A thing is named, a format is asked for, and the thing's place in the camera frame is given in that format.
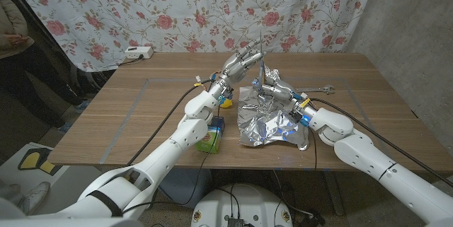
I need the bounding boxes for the yellow black floor mat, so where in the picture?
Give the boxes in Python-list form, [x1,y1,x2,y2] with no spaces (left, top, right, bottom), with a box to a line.
[17,148,63,177]

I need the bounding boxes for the large aluminum foil sheet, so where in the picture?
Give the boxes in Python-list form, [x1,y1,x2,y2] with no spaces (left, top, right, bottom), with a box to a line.
[237,85,309,151]

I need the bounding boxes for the silver metal tool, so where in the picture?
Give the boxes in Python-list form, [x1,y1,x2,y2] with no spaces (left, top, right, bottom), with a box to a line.
[295,84,336,95]

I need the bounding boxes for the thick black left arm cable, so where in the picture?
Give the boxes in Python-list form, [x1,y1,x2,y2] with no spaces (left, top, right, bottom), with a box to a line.
[126,78,215,167]

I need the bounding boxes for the person in beige jacket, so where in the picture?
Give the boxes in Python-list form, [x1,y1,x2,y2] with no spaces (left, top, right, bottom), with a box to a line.
[0,0,91,136]

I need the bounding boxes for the white sneaker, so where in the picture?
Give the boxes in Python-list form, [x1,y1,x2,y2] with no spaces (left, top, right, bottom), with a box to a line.
[18,181,51,212]

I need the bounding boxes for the metal table leg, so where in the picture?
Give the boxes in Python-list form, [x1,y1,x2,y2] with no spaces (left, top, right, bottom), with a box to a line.
[322,170,345,217]

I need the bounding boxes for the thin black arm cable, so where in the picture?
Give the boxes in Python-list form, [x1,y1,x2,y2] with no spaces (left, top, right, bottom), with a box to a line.
[310,129,319,171]
[122,103,222,214]

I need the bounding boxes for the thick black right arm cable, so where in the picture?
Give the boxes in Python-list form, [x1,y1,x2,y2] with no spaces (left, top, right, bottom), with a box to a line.
[309,97,453,188]

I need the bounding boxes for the floral backdrop cloth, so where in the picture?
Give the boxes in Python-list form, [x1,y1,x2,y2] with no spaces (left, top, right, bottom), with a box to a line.
[5,0,379,73]

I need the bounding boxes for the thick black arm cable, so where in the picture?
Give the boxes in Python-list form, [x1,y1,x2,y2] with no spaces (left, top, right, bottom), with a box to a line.
[309,97,453,188]
[126,78,215,167]

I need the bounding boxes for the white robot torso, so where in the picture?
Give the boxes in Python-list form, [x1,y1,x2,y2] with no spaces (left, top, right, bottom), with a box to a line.
[190,183,294,227]

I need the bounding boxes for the white power strip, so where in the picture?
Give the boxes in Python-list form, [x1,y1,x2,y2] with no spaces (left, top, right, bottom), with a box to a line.
[124,46,154,60]

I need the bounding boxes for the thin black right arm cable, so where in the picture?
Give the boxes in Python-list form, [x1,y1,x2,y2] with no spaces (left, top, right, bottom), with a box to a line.
[310,129,319,171]

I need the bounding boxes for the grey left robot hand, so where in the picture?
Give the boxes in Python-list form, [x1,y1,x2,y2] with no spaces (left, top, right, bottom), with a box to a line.
[208,39,266,100]

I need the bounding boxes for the white robot body panel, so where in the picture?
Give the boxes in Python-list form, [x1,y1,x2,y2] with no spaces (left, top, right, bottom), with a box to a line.
[0,217,144,227]

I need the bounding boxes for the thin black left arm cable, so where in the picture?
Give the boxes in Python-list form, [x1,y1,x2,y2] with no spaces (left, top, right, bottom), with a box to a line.
[122,103,222,214]

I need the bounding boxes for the grey orange handled scissors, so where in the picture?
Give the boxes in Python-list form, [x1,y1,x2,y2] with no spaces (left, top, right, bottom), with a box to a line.
[257,30,267,95]

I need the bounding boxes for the small crumpled aluminum foil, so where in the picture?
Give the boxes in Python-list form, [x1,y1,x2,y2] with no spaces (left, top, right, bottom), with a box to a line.
[263,64,285,88]

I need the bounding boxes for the black power adapter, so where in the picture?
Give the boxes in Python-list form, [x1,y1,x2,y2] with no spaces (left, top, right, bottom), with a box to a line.
[300,212,326,227]

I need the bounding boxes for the green blue sponge package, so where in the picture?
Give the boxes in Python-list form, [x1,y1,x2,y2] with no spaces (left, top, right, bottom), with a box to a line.
[195,115,226,155]

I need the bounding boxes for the grey blue stool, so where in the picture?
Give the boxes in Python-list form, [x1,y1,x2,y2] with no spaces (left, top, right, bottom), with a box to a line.
[157,168,212,209]

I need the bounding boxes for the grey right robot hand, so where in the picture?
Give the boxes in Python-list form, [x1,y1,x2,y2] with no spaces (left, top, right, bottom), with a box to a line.
[252,79,316,122]

